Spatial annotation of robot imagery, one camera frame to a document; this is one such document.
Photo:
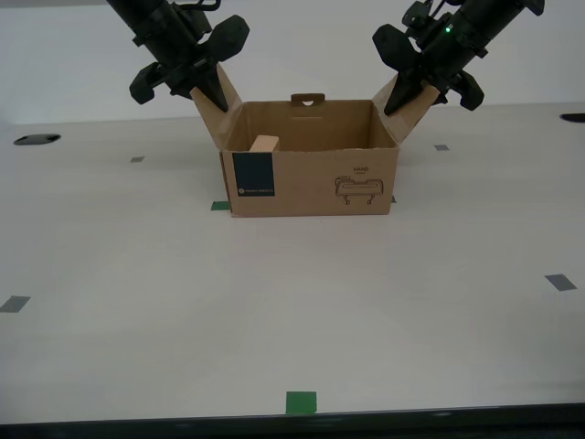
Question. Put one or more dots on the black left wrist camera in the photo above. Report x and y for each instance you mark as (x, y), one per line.
(194, 20)

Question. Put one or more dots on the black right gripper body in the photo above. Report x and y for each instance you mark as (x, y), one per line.
(445, 57)

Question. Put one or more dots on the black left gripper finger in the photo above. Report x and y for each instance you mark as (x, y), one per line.
(228, 39)
(144, 87)

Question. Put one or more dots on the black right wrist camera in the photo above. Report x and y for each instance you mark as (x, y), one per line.
(422, 20)

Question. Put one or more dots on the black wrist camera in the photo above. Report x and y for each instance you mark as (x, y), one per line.
(422, 20)
(194, 20)

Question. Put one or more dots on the light wooden block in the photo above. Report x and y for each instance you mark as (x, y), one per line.
(264, 144)

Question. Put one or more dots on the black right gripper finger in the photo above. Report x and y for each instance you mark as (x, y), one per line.
(395, 46)
(471, 91)

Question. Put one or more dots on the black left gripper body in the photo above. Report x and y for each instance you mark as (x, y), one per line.
(176, 57)

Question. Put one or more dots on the brown cardboard box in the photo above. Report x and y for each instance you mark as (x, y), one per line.
(311, 183)

